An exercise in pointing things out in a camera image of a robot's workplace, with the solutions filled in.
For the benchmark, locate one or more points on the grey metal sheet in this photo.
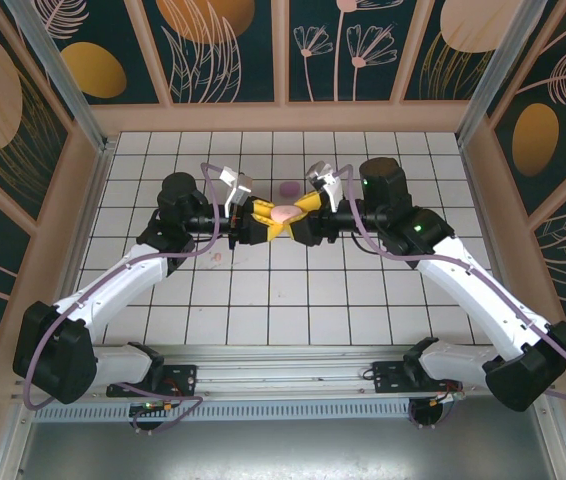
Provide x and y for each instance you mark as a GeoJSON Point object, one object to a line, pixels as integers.
{"type": "Point", "coordinates": [283, 450]}

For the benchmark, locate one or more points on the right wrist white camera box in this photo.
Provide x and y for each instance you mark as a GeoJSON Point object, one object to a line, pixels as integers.
{"type": "Point", "coordinates": [324, 181]}

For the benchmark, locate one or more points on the purple earbud charging case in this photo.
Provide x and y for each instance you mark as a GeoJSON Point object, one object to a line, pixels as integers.
{"type": "Point", "coordinates": [289, 188]}

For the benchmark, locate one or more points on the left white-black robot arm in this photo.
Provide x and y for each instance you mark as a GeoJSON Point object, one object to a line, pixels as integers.
{"type": "Point", "coordinates": [123, 280]}

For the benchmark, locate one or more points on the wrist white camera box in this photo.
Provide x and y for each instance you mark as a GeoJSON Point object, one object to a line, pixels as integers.
{"type": "Point", "coordinates": [237, 185]}
{"type": "Point", "coordinates": [324, 181]}

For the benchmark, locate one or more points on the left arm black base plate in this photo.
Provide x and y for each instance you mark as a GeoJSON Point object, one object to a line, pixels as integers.
{"type": "Point", "coordinates": [183, 377]}

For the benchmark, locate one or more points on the aluminium mounting rail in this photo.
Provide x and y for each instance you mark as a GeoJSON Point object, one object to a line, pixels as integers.
{"type": "Point", "coordinates": [283, 367]}

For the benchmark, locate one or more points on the pink earbud charging case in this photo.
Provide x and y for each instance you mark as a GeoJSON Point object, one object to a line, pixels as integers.
{"type": "Point", "coordinates": [285, 213]}

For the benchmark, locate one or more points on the aluminium side rail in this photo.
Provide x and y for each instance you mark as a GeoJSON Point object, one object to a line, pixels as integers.
{"type": "Point", "coordinates": [90, 200]}
{"type": "Point", "coordinates": [478, 200]}

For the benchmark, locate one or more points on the aluminium frame post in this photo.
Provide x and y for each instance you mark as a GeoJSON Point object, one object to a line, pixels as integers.
{"type": "Point", "coordinates": [50, 70]}
{"type": "Point", "coordinates": [500, 65]}

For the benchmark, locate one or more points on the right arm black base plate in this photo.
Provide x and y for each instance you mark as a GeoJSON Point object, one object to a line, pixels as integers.
{"type": "Point", "coordinates": [388, 375]}

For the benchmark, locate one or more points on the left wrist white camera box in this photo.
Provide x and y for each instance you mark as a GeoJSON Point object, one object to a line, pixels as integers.
{"type": "Point", "coordinates": [237, 185]}

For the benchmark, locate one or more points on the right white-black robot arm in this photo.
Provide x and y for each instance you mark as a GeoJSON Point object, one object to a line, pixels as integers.
{"type": "Point", "coordinates": [463, 290]}

